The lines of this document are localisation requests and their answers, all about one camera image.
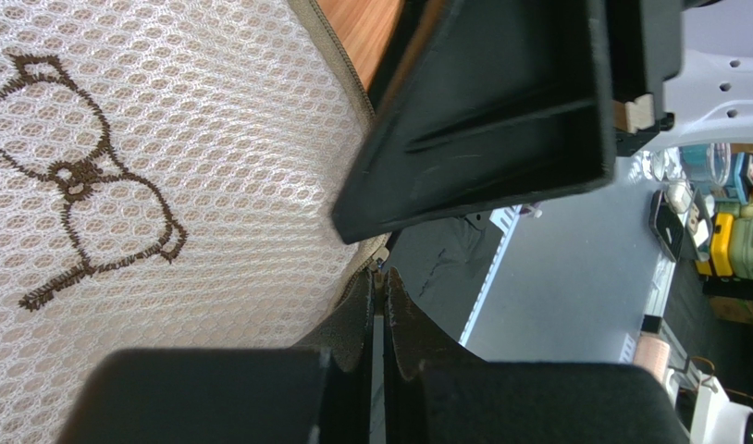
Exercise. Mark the metal zipper pull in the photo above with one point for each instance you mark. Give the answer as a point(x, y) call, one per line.
point(376, 267)

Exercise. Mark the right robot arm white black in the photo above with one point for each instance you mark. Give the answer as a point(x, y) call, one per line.
point(712, 96)

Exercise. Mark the aluminium frame rail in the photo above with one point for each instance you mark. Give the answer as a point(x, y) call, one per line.
point(506, 220)

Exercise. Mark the black smartphone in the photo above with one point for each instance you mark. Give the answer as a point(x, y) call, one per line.
point(666, 227)

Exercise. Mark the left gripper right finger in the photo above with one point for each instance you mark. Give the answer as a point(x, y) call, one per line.
point(436, 391)

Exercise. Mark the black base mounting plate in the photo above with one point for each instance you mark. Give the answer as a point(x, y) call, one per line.
point(443, 264)

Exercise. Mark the teal container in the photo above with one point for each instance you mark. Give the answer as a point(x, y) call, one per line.
point(707, 163)

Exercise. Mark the yellow storage box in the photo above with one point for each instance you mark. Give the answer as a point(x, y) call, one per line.
point(719, 265)

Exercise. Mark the round white bag lid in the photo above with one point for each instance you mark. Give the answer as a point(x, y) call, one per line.
point(167, 170)

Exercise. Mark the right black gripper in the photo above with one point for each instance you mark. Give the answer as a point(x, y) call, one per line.
point(486, 104)

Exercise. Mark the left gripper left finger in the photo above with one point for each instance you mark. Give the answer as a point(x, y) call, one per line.
point(317, 390)

